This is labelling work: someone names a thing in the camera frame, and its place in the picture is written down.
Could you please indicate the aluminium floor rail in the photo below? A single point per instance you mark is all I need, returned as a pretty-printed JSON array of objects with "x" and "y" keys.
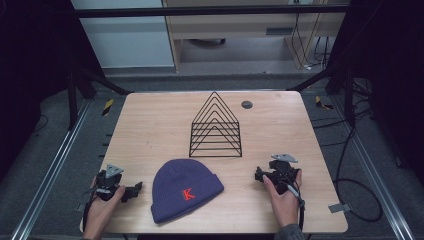
[
  {"x": 50, "y": 170},
  {"x": 373, "y": 170}
]

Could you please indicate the light wooden desk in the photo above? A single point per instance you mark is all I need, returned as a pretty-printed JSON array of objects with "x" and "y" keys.
[{"x": 233, "y": 28}]

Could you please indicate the purple knit beanie hat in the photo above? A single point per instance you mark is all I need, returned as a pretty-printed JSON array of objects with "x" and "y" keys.
[{"x": 180, "y": 180}]

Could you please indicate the black metal crossbar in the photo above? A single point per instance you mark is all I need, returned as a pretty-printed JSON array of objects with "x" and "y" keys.
[{"x": 200, "y": 11}]

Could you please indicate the person's right hand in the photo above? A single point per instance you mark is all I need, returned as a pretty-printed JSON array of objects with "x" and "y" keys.
[{"x": 285, "y": 208}]

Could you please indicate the black metal stand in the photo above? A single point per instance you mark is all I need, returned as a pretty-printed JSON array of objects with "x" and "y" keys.
[
  {"x": 71, "y": 100},
  {"x": 348, "y": 96}
]

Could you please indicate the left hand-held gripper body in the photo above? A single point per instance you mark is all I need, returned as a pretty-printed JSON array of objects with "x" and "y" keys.
[{"x": 107, "y": 186}]

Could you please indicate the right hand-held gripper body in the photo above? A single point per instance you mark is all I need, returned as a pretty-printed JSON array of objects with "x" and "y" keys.
[{"x": 282, "y": 175}]

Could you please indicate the person's left hand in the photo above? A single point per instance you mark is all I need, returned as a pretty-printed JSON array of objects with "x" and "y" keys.
[{"x": 100, "y": 213}]

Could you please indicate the dark curtain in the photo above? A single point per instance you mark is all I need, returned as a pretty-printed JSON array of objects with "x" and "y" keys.
[
  {"x": 393, "y": 66},
  {"x": 30, "y": 66}
]

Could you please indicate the yellow black floor tape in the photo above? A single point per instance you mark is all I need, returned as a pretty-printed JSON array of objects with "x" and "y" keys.
[
  {"x": 107, "y": 107},
  {"x": 321, "y": 103}
]

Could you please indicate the grey table grommet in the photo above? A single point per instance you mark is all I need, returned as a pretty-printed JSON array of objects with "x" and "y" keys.
[{"x": 246, "y": 104}]

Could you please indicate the white cabinet panel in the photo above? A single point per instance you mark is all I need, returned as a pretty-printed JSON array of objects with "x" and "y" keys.
[{"x": 126, "y": 43}]

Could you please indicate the grey tape strip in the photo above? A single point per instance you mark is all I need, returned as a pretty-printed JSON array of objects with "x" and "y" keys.
[{"x": 339, "y": 207}]

